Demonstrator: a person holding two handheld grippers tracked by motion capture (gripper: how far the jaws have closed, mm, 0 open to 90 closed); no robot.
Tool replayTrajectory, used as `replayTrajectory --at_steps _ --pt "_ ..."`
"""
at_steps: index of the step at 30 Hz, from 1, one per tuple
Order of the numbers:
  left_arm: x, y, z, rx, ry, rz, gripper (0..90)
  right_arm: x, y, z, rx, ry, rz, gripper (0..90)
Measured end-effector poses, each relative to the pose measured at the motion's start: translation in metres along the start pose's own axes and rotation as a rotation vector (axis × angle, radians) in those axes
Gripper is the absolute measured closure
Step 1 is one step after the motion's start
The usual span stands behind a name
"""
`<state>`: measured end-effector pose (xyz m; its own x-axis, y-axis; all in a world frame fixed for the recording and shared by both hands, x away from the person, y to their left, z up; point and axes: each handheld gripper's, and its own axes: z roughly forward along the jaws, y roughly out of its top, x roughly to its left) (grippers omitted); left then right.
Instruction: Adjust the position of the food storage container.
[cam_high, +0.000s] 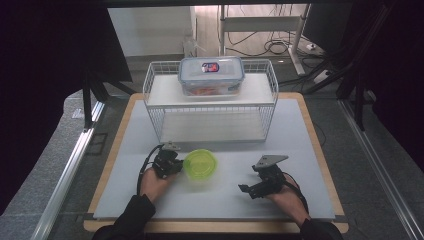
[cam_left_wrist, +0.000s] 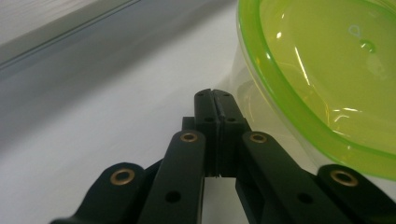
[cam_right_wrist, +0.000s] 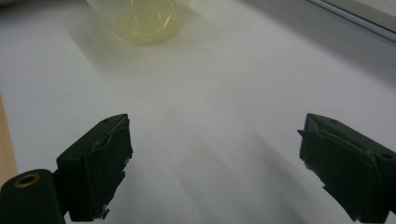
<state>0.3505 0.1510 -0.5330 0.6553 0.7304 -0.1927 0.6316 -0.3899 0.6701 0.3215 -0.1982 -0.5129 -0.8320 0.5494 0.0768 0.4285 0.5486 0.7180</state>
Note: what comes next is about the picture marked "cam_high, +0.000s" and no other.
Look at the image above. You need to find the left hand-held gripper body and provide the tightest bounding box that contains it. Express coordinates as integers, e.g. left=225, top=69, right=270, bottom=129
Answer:
left=152, top=141, right=185, bottom=180

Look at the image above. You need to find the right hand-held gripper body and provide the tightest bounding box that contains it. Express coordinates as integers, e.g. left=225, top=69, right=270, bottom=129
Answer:
left=250, top=154, right=290, bottom=200

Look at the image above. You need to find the green round plastic container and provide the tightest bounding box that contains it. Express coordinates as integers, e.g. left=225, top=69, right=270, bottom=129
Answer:
left=182, top=148, right=219, bottom=182

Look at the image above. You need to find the white wire two-tier rack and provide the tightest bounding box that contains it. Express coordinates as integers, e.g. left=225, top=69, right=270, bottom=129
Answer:
left=142, top=58, right=280, bottom=145

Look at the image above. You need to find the clear rectangular lidded food container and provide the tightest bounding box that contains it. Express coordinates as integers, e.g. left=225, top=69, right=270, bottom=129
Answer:
left=177, top=56, right=246, bottom=98

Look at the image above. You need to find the person's left hand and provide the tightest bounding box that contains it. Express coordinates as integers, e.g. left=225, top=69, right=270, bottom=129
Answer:
left=139, top=166, right=178, bottom=204

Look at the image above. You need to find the person's right hand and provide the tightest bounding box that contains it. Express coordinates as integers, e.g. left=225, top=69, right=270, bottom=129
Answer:
left=265, top=174, right=310, bottom=228

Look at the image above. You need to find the white table mat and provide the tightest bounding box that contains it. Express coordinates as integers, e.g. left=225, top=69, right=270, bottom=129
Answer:
left=92, top=97, right=336, bottom=221

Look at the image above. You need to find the black metal stand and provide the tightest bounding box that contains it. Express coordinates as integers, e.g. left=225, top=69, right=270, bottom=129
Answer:
left=335, top=65, right=368, bottom=132
left=81, top=70, right=137, bottom=130

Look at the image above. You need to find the black curtain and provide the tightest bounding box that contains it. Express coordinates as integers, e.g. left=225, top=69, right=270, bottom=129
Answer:
left=0, top=0, right=133, bottom=216
left=333, top=0, right=424, bottom=165

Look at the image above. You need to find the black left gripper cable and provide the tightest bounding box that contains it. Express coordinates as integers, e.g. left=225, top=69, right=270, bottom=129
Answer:
left=136, top=144, right=165, bottom=196

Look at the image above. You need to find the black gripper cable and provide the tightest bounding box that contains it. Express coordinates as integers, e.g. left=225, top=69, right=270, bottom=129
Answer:
left=136, top=144, right=165, bottom=196
left=282, top=171, right=310, bottom=215

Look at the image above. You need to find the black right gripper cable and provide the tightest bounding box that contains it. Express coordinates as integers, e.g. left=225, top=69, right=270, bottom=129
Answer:
left=282, top=171, right=310, bottom=215

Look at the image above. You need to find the thin black cable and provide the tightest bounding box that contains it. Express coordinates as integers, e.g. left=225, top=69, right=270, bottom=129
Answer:
left=311, top=119, right=328, bottom=148

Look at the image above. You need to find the aluminium rail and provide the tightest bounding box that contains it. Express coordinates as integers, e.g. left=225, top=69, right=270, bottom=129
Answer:
left=337, top=99, right=424, bottom=240
left=30, top=100, right=106, bottom=240

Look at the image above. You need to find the tangle of black floor cables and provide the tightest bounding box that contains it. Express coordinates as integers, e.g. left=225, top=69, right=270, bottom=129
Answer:
left=225, top=30, right=312, bottom=58

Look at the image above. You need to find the white metal desk frame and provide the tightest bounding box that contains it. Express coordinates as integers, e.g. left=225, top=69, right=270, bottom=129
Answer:
left=217, top=3, right=313, bottom=77

